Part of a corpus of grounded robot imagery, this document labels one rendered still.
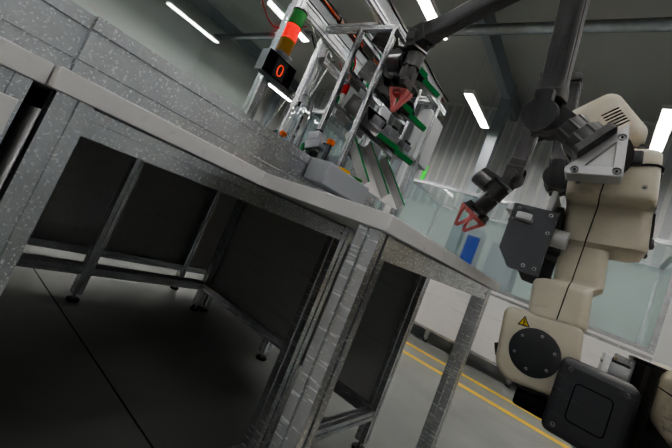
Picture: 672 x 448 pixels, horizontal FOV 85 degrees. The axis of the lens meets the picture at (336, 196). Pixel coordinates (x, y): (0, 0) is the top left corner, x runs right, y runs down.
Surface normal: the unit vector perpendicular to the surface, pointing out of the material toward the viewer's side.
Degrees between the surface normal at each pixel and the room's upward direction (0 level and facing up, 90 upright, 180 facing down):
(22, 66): 90
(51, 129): 90
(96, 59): 90
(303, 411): 90
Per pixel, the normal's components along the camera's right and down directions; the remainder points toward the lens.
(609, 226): -0.54, -0.31
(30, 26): 0.75, 0.25
